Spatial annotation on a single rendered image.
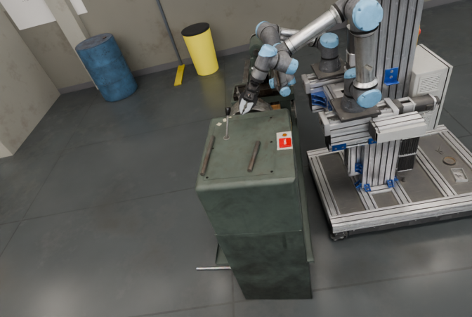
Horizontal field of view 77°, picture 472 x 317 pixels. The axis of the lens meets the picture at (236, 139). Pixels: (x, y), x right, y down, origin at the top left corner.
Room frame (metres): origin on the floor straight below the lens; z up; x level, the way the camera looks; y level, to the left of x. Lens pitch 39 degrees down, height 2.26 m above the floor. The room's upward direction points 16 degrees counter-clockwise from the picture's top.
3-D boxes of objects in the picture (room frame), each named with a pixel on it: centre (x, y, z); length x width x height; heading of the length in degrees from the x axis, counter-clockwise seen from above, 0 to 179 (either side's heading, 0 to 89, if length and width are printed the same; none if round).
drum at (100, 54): (5.02, 1.72, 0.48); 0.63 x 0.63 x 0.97
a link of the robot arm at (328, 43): (1.86, -0.79, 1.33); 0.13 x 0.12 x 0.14; 4
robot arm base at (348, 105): (1.37, -0.72, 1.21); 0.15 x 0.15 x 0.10
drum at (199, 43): (4.89, 0.13, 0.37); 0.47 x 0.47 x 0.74
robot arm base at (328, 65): (1.86, -0.79, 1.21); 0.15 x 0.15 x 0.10
